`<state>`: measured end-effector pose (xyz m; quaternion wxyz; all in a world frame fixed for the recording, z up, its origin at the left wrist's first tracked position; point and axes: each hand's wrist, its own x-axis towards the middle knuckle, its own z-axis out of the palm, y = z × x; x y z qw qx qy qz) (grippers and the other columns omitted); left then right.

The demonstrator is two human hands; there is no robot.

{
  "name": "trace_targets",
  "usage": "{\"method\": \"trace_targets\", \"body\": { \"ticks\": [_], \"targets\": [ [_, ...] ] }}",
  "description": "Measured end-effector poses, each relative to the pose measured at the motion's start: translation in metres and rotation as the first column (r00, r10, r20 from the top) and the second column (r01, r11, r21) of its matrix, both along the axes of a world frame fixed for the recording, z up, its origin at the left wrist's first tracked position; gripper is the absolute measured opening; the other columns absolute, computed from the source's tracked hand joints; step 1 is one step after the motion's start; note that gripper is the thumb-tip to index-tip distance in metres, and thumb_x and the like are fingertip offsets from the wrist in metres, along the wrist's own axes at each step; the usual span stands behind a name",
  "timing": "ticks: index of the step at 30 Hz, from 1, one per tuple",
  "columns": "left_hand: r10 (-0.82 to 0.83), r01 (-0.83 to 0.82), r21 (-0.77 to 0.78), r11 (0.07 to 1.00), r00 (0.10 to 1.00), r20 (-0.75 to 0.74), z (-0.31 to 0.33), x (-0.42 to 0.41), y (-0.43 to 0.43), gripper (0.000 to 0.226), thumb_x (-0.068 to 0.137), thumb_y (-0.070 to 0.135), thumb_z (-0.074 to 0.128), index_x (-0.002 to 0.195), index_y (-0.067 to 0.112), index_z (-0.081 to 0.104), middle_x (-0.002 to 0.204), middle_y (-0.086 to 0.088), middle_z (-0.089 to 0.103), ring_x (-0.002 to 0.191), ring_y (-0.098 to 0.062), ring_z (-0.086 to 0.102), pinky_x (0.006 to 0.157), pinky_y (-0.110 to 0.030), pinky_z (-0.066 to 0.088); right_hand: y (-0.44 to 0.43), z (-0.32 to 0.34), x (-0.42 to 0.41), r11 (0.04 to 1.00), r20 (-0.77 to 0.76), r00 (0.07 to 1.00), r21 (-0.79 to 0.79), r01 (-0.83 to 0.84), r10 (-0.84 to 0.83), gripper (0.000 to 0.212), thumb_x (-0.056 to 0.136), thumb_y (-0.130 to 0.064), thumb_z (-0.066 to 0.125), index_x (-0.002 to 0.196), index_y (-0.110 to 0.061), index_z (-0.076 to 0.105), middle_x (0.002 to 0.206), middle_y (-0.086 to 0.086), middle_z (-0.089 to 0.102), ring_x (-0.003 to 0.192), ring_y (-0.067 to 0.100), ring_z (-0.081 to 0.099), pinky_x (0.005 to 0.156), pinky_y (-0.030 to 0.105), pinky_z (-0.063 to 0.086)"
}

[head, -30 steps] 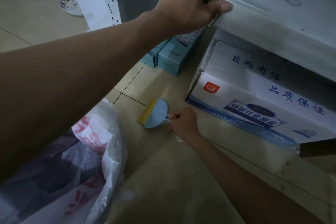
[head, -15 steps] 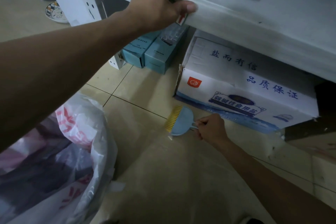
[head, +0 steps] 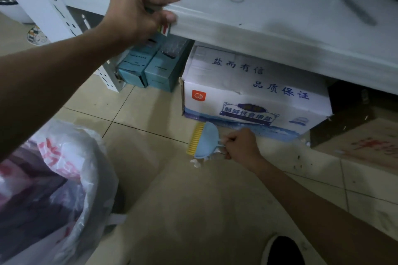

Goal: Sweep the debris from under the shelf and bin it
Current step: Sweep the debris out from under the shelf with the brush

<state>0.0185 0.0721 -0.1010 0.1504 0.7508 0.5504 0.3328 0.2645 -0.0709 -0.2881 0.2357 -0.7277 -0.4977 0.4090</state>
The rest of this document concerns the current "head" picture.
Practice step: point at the person's left hand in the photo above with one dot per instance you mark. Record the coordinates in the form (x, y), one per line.
(133, 16)

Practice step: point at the person's right hand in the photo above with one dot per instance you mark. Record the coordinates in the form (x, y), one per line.
(244, 148)

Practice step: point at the person's left thumb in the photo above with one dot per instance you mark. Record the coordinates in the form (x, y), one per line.
(166, 18)

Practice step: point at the person's right fingers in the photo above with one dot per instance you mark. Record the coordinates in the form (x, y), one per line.
(228, 146)

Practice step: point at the blue brush with yellow bristles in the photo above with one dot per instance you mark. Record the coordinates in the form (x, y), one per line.
(206, 140)

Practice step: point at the white metal shelf unit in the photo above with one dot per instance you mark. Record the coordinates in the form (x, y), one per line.
(279, 25)

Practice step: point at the person's left forearm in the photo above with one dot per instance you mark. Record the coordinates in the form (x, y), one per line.
(49, 78)

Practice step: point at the person's right forearm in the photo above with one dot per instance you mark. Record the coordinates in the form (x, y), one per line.
(317, 212)

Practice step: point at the white paper scrap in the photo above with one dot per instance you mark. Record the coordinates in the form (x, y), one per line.
(196, 163)

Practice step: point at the teal cardboard box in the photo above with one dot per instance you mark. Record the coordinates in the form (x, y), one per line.
(135, 64)
(164, 69)

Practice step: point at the white printed cardboard box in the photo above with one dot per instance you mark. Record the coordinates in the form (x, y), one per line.
(248, 94)

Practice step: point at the black shoe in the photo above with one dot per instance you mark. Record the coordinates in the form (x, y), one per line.
(284, 252)

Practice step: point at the patterned plate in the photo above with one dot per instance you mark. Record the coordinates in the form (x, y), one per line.
(36, 36)

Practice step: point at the brown cardboard box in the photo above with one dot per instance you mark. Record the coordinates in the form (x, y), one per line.
(363, 146)

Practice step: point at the white pot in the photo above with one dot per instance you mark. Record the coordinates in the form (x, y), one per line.
(14, 10)

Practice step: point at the white plastic bag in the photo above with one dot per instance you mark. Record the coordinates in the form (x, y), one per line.
(53, 193)

